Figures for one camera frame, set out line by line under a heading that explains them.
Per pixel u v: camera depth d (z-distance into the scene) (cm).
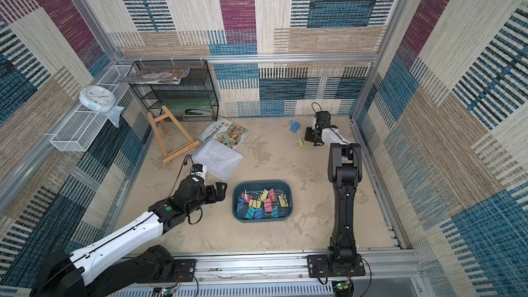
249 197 87
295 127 113
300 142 108
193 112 109
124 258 49
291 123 116
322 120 92
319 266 74
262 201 87
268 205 87
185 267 75
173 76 88
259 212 85
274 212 85
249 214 85
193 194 64
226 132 115
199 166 73
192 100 110
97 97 75
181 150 102
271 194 89
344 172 64
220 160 102
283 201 87
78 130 71
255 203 87
